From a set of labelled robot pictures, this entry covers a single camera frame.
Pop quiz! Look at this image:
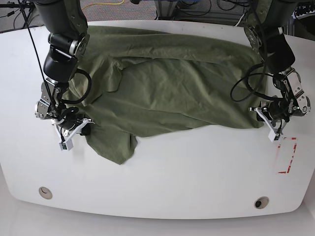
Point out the right table grommet hole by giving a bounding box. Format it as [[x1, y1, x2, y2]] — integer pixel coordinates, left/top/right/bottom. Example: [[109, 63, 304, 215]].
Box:
[[254, 197, 269, 209]]

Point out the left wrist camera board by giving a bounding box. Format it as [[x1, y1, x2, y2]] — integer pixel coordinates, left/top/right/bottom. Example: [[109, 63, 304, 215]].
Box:
[[268, 130, 281, 142]]

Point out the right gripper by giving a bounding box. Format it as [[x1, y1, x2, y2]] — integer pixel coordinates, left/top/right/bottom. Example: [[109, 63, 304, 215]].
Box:
[[53, 118, 95, 142]]

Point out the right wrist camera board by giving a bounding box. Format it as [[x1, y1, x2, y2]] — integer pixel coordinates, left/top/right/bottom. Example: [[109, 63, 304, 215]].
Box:
[[59, 140, 73, 150]]

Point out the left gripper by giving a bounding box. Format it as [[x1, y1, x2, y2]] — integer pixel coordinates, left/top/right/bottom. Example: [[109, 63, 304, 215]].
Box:
[[249, 102, 290, 134]]

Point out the table grommet hole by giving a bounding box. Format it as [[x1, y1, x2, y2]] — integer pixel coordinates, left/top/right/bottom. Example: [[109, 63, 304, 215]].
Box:
[[38, 187, 53, 200], [254, 197, 269, 209]]

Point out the green T-shirt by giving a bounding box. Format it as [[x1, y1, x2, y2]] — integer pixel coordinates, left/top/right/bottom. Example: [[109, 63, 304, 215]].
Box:
[[63, 26, 262, 164]]

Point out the red tape rectangle marker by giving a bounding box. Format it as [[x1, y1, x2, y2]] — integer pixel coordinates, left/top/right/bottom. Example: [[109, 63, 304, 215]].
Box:
[[275, 137, 298, 174]]

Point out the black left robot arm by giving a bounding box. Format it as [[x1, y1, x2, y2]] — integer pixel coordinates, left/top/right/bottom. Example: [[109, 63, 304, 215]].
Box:
[[232, 0, 315, 141]]

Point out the left table grommet hole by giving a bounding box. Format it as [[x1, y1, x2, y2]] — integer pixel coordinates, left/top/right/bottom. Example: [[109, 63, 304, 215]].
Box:
[[38, 187, 53, 200]]

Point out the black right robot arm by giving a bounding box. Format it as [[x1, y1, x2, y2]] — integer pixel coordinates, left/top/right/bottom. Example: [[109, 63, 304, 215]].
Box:
[[34, 0, 93, 150]]

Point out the yellow cable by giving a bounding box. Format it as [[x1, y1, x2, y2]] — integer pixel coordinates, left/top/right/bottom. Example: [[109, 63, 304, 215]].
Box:
[[82, 0, 125, 10]]

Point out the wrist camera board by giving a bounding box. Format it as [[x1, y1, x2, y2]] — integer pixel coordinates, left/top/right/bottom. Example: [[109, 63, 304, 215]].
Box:
[[59, 140, 73, 150], [268, 130, 281, 142]]

